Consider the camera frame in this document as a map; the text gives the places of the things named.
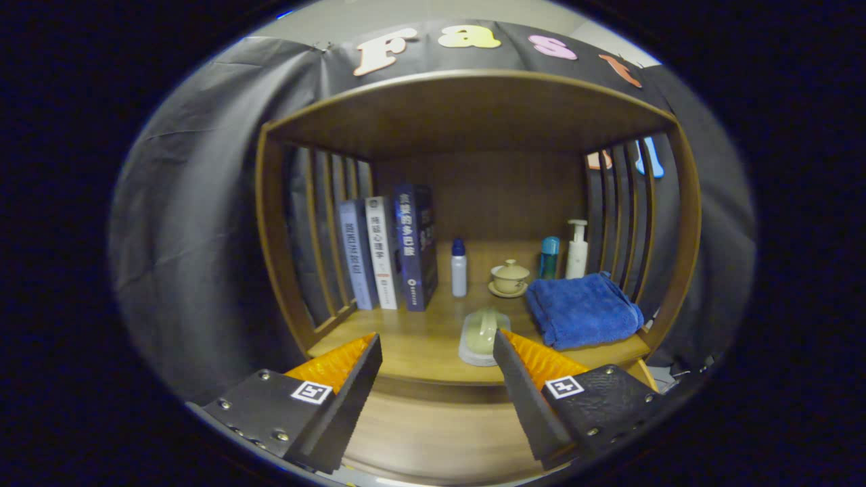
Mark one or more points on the dark blue book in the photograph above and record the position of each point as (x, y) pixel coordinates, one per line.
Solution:
(414, 247)

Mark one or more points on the wooden countertop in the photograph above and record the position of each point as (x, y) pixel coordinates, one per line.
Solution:
(419, 338)

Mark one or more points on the black backdrop cloth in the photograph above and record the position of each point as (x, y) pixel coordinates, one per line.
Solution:
(189, 203)

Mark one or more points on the white pump bottle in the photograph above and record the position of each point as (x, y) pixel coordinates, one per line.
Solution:
(577, 257)

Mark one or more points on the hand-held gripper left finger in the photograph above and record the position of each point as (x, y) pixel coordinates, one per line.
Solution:
(345, 412)

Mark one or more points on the white bottle with blue cap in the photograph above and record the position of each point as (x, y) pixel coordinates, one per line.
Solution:
(459, 274)

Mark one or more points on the white book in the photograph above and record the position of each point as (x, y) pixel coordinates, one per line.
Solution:
(382, 253)

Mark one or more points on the teal bottle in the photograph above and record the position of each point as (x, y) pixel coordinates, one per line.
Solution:
(549, 260)

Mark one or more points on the wooden drawer with black knob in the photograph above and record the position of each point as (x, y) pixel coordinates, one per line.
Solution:
(440, 433)

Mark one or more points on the light blue book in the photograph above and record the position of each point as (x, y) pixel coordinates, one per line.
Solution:
(357, 257)

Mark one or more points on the wooden cabinet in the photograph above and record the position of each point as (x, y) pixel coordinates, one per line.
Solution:
(473, 115)

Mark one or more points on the blue folded towel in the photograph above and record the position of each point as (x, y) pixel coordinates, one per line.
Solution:
(582, 311)

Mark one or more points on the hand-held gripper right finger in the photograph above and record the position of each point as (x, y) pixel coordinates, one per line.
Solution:
(524, 399)

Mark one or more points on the beige lidded teacup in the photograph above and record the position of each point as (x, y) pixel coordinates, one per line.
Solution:
(509, 277)

